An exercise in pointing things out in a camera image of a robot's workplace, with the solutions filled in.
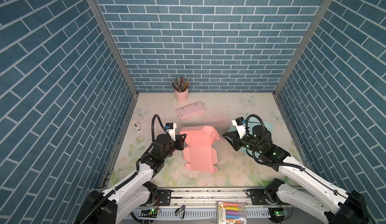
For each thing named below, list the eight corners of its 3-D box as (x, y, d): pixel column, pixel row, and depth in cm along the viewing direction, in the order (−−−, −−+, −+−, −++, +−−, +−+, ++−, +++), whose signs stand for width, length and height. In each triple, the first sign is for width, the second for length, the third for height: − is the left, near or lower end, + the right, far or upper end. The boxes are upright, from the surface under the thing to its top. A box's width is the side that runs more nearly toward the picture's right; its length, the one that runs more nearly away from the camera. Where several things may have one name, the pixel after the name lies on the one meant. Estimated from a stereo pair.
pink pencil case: (179, 120, 105) (178, 118, 103) (175, 111, 111) (175, 109, 109) (206, 112, 111) (207, 109, 109) (202, 103, 116) (202, 101, 114)
